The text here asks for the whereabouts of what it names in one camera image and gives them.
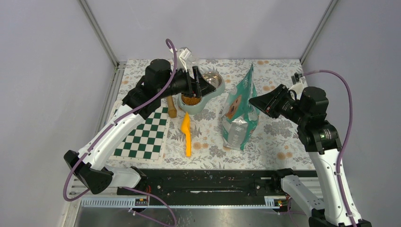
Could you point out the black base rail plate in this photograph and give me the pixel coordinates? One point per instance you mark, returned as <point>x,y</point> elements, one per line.
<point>215,187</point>

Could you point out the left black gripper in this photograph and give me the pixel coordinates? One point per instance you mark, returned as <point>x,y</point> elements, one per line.
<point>202,87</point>

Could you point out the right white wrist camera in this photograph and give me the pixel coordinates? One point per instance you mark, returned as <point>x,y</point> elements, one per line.
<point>298,78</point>

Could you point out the green pet food bag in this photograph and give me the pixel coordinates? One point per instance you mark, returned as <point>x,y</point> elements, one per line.
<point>239,117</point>

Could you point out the clear plastic bottle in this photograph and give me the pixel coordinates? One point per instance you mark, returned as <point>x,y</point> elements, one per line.
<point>192,62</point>

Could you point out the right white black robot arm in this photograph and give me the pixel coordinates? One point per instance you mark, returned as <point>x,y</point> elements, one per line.
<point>322,143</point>

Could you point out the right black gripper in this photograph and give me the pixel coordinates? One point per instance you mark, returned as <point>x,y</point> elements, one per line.
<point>268,102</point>

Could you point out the orange plastic scoop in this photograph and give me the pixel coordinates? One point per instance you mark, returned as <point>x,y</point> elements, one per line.
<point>185,129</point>

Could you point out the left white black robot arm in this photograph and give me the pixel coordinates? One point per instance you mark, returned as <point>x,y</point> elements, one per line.
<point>159,81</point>

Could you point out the green white chessboard mat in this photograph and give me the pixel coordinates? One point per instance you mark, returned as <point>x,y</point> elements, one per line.
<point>146,143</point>

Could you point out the brown wooden rolling pin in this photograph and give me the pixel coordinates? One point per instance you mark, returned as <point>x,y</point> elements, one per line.
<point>172,111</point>

